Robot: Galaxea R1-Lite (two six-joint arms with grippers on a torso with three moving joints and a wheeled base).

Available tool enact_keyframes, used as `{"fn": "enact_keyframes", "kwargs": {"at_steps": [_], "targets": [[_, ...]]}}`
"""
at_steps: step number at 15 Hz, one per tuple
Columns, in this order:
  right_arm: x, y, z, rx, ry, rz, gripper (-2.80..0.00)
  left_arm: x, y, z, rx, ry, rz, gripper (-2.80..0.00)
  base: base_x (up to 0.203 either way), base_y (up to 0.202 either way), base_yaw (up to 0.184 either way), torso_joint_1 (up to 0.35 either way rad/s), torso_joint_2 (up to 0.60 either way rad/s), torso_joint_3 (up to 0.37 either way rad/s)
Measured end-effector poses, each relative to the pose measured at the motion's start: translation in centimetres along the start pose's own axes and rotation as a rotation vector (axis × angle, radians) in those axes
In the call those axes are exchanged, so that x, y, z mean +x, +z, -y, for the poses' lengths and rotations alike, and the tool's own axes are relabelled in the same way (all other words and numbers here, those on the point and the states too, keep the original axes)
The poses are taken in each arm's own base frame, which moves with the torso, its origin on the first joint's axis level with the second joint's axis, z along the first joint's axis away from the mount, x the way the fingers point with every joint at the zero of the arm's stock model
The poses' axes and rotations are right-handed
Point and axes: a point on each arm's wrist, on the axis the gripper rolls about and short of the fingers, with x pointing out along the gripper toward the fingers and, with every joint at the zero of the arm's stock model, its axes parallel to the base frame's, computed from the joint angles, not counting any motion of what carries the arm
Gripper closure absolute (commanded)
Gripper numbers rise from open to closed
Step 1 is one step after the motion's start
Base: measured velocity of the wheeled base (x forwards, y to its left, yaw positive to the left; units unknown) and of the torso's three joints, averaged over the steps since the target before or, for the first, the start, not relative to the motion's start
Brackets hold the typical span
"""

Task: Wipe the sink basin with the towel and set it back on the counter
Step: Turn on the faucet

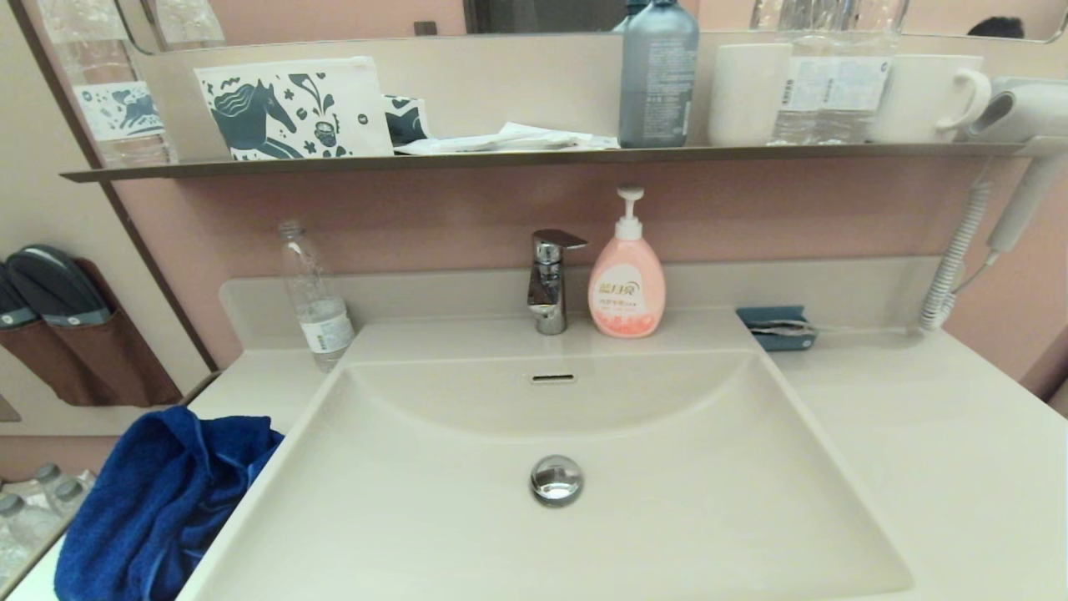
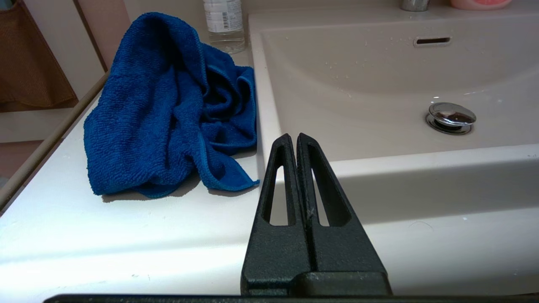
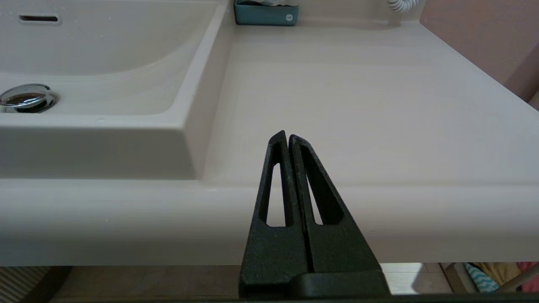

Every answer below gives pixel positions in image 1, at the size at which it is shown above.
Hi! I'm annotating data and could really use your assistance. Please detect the white mug with handle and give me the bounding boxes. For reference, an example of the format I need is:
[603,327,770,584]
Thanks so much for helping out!
[868,54,992,144]

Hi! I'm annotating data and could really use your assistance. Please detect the white hair dryer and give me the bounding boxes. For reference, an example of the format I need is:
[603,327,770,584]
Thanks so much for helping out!
[968,77,1068,253]

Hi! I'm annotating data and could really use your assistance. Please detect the dark blue towel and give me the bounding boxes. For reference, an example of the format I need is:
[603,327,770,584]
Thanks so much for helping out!
[54,406,285,601]

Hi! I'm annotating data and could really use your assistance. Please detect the white horse print pouch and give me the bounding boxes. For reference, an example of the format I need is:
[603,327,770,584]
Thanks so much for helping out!
[194,56,395,161]

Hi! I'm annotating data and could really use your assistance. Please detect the metal wall shelf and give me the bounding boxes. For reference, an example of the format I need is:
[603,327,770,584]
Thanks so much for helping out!
[60,138,1068,183]

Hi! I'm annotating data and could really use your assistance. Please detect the pink soap pump bottle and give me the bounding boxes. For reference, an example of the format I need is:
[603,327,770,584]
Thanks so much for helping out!
[587,185,667,339]

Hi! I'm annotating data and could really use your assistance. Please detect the teal soap tray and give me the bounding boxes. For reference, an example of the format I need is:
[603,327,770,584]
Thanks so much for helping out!
[736,305,819,352]

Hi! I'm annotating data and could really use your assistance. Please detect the white coiled dryer cord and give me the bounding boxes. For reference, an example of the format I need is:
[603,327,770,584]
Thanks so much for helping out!
[918,179,1002,333]

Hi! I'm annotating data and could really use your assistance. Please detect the white ceramic sink basin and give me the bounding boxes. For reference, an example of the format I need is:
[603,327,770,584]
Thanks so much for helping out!
[177,311,915,601]

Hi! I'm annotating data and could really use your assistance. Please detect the horse label clear bottle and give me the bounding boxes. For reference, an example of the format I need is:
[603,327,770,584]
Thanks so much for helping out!
[38,0,172,166]

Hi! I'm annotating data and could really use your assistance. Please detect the white crumpled towel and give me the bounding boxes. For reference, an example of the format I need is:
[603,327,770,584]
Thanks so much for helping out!
[392,122,620,156]

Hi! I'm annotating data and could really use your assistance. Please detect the labelled clear water bottle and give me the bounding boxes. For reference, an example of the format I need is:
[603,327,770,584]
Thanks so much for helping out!
[772,0,835,145]
[830,0,898,144]

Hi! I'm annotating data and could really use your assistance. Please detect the clear plastic water bottle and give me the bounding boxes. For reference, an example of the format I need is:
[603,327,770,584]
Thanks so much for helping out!
[278,219,356,373]

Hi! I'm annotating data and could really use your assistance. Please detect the grey lotion bottle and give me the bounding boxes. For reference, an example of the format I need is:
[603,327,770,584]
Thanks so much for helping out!
[618,0,700,149]

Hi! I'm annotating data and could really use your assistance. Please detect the chrome drain stopper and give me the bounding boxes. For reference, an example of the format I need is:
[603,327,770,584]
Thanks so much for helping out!
[530,454,585,508]

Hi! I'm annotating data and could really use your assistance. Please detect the white handleless cup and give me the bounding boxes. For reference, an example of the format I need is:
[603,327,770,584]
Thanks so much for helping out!
[708,43,793,148]

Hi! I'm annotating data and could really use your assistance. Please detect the small dark patterned pouch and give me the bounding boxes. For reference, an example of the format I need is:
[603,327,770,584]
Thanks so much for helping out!
[382,94,431,148]

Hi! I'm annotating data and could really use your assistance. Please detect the chrome faucet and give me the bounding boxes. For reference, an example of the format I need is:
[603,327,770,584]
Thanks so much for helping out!
[526,229,589,336]

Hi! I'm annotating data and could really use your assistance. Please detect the dark grey slipper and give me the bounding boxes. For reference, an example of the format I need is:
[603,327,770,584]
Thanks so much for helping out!
[4,244,112,326]
[0,263,38,329]

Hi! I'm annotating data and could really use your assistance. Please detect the wall mirror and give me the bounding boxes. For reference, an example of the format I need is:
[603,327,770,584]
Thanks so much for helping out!
[113,0,1068,53]

